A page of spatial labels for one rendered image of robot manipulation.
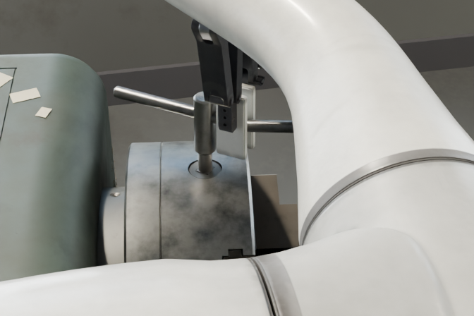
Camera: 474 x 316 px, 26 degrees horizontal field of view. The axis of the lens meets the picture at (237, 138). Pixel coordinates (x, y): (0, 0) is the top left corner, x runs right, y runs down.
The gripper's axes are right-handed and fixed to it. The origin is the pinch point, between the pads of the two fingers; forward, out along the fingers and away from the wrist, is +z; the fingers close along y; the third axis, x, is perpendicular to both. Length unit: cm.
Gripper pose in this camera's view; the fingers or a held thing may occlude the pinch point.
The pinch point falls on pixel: (235, 120)
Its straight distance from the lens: 98.6
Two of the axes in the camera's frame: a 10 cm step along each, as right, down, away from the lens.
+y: 4.1, -5.2, 7.5
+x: -9.1, -2.3, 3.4
